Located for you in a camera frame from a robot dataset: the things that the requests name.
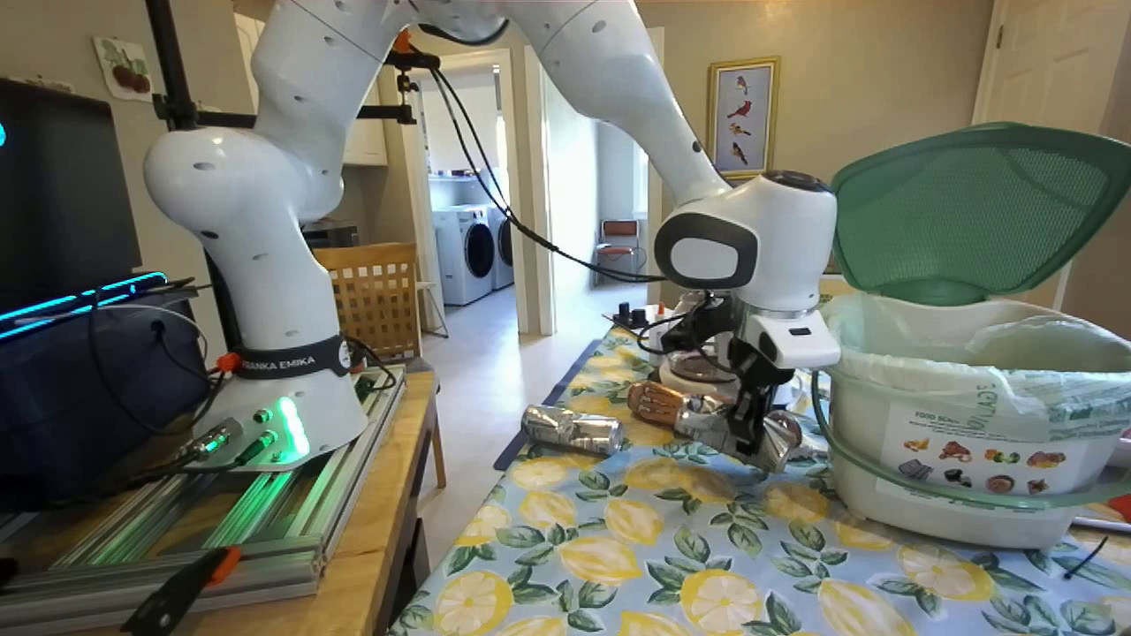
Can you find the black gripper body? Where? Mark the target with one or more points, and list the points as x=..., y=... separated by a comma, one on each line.
x=711, y=328

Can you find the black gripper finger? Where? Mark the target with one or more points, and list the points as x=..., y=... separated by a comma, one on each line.
x=745, y=402
x=784, y=393

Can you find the crushed silver can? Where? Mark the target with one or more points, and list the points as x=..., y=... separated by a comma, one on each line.
x=710, y=417

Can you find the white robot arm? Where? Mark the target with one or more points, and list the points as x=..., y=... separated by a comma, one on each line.
x=261, y=198

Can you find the small black table item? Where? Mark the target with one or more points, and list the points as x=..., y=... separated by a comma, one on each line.
x=635, y=316

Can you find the orange drink can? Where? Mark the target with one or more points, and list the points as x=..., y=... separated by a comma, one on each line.
x=658, y=404

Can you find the white mug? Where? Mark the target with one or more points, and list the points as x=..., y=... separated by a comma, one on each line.
x=869, y=496

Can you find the red white storage box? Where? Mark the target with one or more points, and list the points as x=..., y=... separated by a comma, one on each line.
x=621, y=231

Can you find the lemon print tablecloth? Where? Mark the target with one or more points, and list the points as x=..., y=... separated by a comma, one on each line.
x=658, y=553

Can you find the framed bird picture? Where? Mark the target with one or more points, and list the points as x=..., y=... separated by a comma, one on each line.
x=745, y=119

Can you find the white washing machine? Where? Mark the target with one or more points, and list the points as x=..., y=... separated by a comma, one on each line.
x=503, y=249
x=466, y=254

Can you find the wooden lattice back chair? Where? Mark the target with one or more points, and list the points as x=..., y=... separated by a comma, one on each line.
x=376, y=262

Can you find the small red item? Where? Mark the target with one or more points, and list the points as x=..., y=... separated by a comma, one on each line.
x=1118, y=512

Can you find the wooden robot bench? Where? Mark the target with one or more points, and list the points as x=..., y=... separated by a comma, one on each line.
x=356, y=567

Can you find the white door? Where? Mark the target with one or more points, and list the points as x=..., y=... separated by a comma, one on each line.
x=1049, y=59

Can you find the orange black hand tool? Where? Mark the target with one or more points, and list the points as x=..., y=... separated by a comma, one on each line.
x=178, y=595

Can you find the black bag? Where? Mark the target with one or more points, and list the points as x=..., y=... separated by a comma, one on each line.
x=93, y=402

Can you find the black monitor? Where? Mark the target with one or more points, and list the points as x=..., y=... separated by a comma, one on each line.
x=66, y=189

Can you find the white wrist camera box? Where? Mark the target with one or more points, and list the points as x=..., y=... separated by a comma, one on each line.
x=806, y=342

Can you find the aluminium extrusion frame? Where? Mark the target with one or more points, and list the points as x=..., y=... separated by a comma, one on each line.
x=235, y=517

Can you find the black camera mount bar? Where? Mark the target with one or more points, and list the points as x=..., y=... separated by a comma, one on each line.
x=171, y=59

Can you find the small fruit wall picture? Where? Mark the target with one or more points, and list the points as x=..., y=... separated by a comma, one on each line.
x=126, y=67

